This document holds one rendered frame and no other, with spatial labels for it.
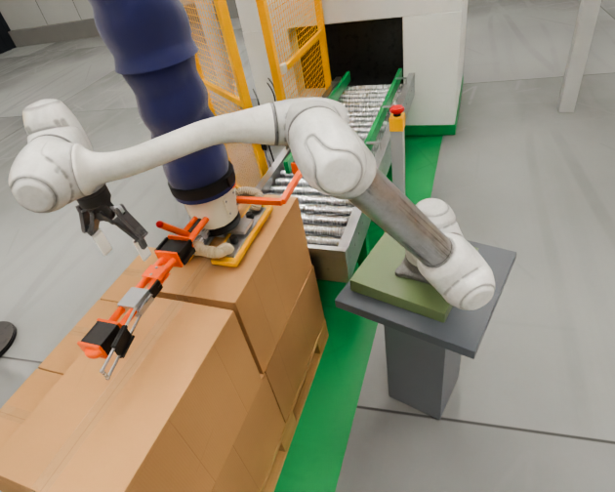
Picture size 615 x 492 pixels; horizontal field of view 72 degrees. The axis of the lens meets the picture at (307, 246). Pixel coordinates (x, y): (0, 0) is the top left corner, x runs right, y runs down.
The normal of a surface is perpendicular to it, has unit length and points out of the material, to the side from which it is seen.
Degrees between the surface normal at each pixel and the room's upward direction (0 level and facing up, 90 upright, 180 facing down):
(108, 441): 0
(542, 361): 0
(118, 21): 85
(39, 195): 88
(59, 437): 0
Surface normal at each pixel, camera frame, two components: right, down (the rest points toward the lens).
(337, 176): 0.15, 0.57
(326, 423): -0.16, -0.76
